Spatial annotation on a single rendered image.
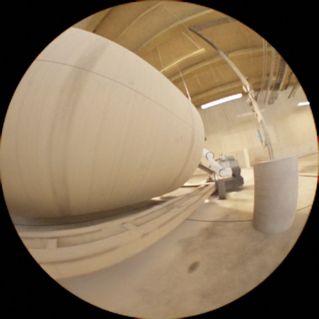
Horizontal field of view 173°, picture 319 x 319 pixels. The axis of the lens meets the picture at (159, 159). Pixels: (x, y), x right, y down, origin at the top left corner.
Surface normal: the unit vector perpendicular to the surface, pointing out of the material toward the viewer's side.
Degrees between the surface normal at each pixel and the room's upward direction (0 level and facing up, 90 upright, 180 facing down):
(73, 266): 90
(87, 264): 90
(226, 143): 90
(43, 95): 110
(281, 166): 90
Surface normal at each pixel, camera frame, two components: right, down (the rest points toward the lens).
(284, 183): -0.73, -0.04
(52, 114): 0.72, 0.28
